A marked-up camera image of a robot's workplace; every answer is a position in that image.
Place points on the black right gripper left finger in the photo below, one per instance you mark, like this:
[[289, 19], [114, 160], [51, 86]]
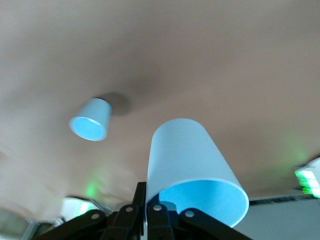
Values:
[[125, 220]]

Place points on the brown table cover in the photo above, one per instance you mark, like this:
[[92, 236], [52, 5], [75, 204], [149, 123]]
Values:
[[200, 62]]

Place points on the light blue plastic cup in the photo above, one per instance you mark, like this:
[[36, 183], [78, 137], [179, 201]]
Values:
[[95, 112], [185, 155]]

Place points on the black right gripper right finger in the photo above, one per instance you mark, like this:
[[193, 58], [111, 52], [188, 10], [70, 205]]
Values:
[[160, 225]]

